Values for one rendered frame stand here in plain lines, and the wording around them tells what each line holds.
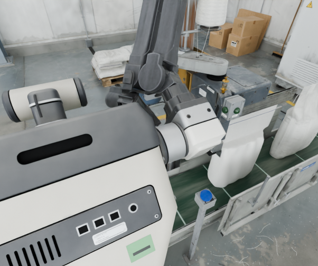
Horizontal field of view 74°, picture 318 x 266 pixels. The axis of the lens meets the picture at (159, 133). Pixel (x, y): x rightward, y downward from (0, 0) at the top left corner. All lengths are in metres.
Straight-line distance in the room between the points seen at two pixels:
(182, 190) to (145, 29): 1.31
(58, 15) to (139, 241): 5.61
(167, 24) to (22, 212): 0.52
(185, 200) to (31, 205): 1.36
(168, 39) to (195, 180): 1.36
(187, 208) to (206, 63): 1.04
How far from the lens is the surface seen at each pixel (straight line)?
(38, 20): 5.84
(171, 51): 0.59
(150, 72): 0.57
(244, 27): 5.33
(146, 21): 0.67
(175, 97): 0.52
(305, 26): 3.95
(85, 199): 0.41
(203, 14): 1.12
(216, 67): 1.02
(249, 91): 1.04
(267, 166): 2.08
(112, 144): 0.40
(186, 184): 1.75
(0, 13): 5.86
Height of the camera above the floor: 1.79
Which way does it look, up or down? 40 degrees down
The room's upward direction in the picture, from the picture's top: straight up
